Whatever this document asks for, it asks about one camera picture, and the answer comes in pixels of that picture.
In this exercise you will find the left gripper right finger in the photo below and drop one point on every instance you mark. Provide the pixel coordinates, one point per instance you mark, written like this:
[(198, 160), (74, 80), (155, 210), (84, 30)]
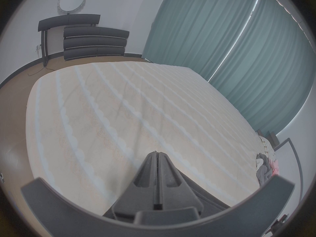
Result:
[(175, 194)]

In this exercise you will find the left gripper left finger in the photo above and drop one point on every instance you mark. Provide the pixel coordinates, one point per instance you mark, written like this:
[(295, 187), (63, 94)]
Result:
[(143, 196)]

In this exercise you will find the black T-shirt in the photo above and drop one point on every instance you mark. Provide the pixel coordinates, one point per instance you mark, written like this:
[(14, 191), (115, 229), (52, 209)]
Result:
[(212, 199)]

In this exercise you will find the bed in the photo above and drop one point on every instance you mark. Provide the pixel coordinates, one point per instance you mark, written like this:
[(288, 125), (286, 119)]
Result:
[(123, 122)]

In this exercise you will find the white garment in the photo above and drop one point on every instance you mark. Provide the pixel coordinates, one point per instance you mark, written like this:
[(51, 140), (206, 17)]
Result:
[(258, 164)]

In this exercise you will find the grey garment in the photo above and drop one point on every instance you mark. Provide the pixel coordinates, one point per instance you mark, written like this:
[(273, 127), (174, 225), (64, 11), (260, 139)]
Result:
[(263, 173)]

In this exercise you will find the white printed pillow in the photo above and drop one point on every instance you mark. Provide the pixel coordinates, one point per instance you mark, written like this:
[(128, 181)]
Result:
[(267, 148)]

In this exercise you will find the pink garment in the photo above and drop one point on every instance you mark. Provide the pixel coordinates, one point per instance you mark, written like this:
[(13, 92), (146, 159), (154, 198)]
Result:
[(275, 168)]

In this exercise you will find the grey bedside table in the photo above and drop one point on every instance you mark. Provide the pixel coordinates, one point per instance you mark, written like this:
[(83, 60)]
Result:
[(272, 138)]

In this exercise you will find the blue-green curtain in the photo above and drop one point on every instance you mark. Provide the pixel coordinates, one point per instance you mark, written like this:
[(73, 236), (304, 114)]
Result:
[(266, 70), (197, 28)]

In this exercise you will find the black chest of drawers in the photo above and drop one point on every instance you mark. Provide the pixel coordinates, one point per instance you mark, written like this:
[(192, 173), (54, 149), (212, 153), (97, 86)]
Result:
[(96, 43)]

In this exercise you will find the black dressing table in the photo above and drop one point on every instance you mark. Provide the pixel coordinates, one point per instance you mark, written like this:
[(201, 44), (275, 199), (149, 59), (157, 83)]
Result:
[(69, 20)]

